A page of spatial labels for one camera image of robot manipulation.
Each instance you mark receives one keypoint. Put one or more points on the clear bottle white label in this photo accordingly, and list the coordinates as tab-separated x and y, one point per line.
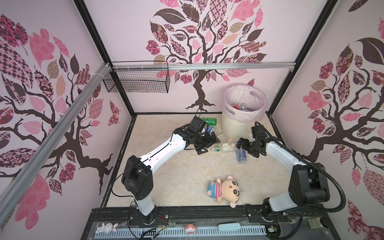
224	147

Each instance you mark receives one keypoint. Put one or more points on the blue label water bottle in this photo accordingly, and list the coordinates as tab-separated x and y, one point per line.
241	156

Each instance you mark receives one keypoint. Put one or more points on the aluminium rail left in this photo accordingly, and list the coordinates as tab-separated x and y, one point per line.
22	181

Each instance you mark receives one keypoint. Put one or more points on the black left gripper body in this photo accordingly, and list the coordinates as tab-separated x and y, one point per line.
203	141

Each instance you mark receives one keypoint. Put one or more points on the teal eraser block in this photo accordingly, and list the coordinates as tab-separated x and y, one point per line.
229	227

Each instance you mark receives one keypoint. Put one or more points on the cartoon boy plush doll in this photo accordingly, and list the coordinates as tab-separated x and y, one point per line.
227	190

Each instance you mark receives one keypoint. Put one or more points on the white bunny figurine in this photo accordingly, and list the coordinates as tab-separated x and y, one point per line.
107	228

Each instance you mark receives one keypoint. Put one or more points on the red white small figurine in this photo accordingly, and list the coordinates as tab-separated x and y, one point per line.
190	229

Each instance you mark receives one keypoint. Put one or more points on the white bin pink liner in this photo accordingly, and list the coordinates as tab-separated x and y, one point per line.
243	105

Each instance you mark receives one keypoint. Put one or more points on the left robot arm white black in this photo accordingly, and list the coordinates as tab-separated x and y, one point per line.
137	177

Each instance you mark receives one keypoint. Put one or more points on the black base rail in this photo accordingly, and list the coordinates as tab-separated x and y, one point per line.
296	225

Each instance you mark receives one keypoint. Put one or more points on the aluminium rail back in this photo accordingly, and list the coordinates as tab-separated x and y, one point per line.
222	66

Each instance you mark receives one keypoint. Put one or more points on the aluminium rail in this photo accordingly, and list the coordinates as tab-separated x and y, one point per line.
22	181
222	66

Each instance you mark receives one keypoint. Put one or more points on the black wire basket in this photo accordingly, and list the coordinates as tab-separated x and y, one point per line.
138	77

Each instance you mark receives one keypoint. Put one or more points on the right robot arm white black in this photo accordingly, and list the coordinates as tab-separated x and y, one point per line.
307	186

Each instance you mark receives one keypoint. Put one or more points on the green bottle at back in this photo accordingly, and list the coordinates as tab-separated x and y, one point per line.
211	121

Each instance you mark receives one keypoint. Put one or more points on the white cable duct strip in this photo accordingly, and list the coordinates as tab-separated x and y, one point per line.
179	232

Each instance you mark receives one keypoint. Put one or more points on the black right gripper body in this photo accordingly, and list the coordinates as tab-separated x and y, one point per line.
249	146

